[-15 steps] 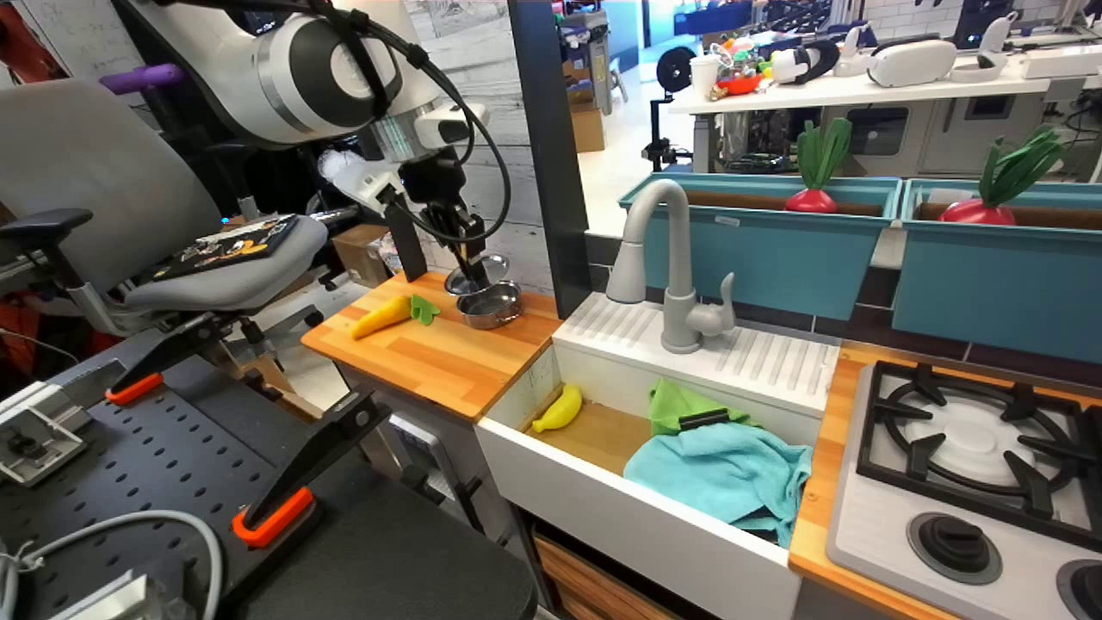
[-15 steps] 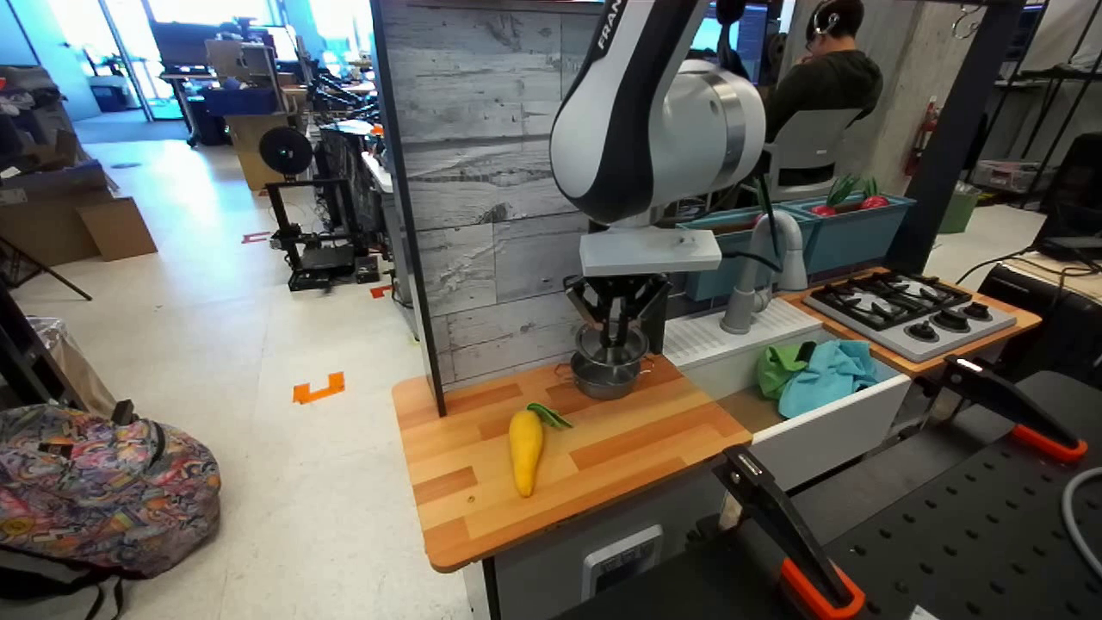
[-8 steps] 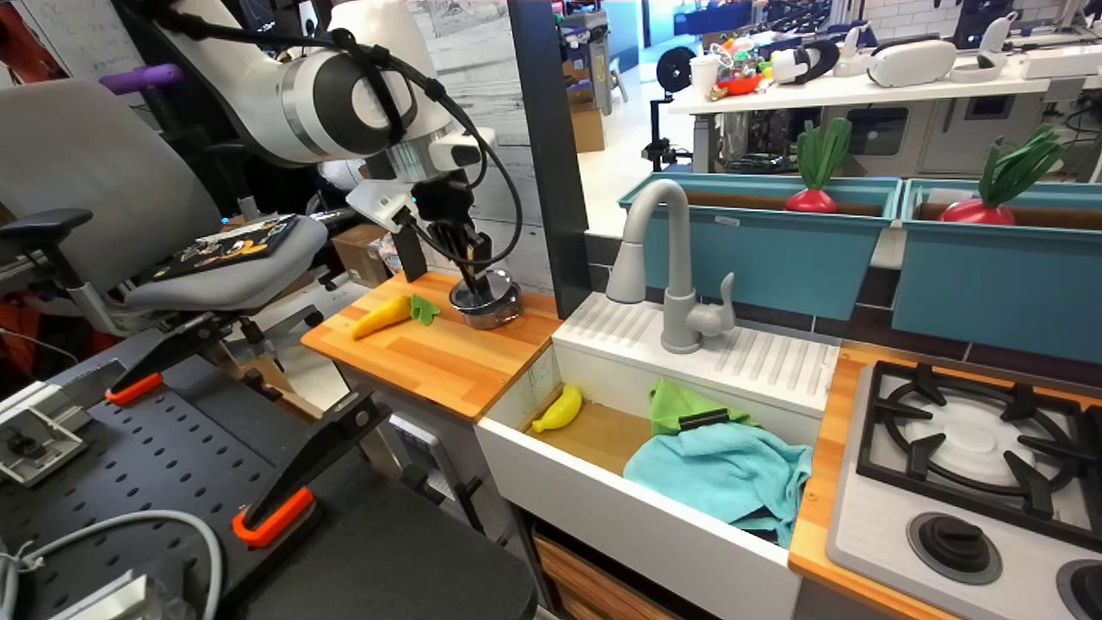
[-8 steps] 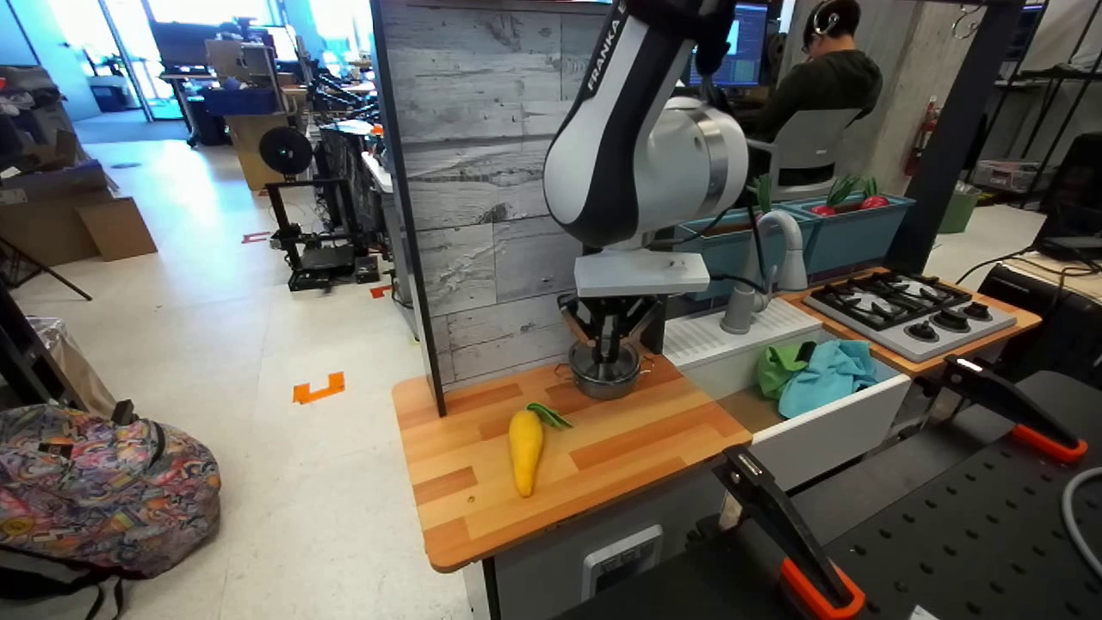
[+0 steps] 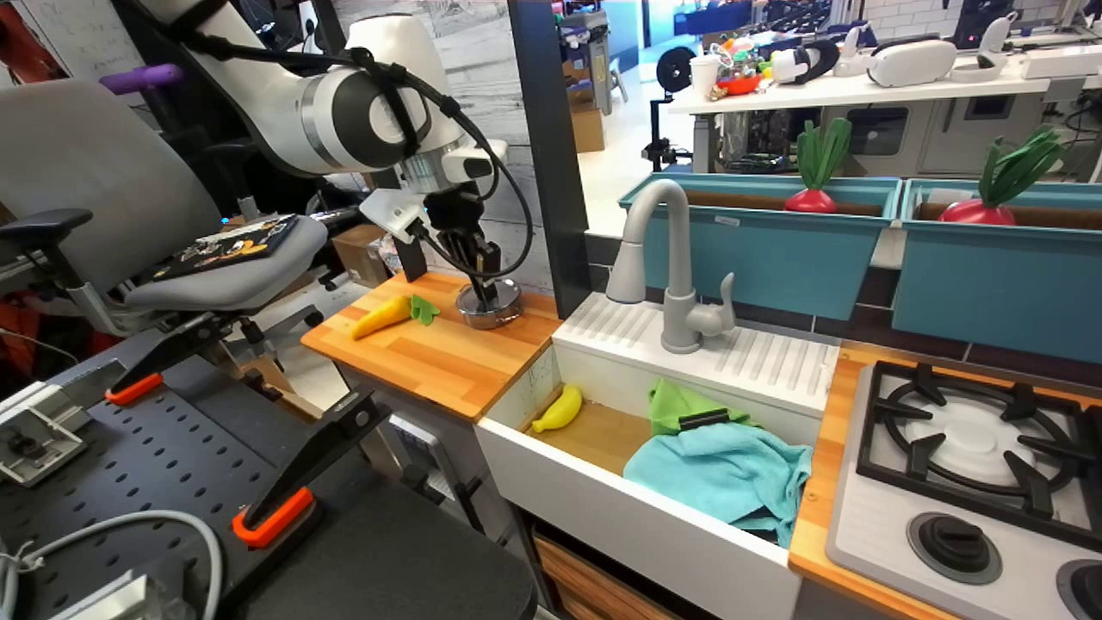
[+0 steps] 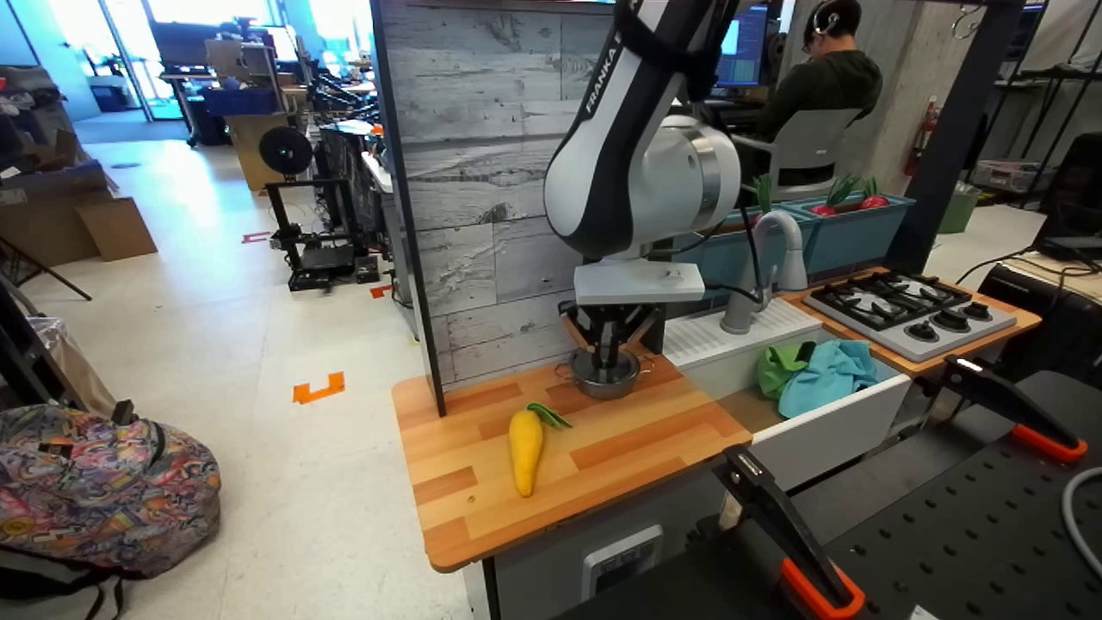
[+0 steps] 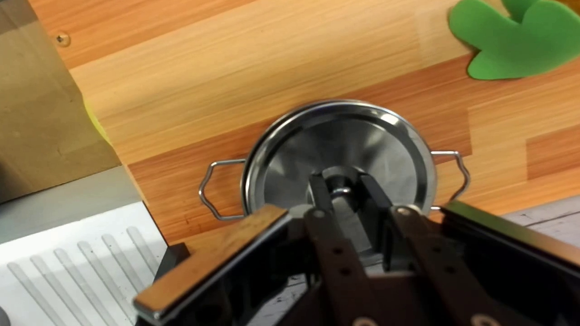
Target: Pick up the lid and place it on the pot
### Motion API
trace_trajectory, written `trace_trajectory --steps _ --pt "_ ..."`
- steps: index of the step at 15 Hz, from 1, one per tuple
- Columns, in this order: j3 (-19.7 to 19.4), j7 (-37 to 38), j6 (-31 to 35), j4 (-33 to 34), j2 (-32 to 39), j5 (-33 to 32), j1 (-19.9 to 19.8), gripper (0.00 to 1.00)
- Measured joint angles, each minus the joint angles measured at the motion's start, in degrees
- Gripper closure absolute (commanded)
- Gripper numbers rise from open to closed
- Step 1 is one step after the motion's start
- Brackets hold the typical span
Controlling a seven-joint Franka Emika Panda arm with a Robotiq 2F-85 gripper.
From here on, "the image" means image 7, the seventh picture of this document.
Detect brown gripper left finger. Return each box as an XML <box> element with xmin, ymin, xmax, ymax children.
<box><xmin>303</xmin><ymin>170</ymin><xmax>396</xmax><ymax>326</ymax></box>

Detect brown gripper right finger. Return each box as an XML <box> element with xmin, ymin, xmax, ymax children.
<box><xmin>356</xmin><ymin>170</ymin><xmax>515</xmax><ymax>326</ymax></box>

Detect round steel pot lid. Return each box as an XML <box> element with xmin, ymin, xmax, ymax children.
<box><xmin>242</xmin><ymin>98</ymin><xmax>439</xmax><ymax>221</ymax></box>

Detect grey wood-pattern back panel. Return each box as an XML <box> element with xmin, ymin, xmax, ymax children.
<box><xmin>506</xmin><ymin>192</ymin><xmax>580</xmax><ymax>246</ymax></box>

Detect yellow plush corn green leaves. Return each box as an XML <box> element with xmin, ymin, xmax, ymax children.
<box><xmin>448</xmin><ymin>0</ymin><xmax>580</xmax><ymax>82</ymax></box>

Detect green cloth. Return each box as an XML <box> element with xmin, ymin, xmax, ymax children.
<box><xmin>84</xmin><ymin>98</ymin><xmax>115</xmax><ymax>147</ymax></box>

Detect small steel pot with handles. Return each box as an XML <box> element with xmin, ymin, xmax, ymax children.
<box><xmin>198</xmin><ymin>149</ymin><xmax>472</xmax><ymax>223</ymax></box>

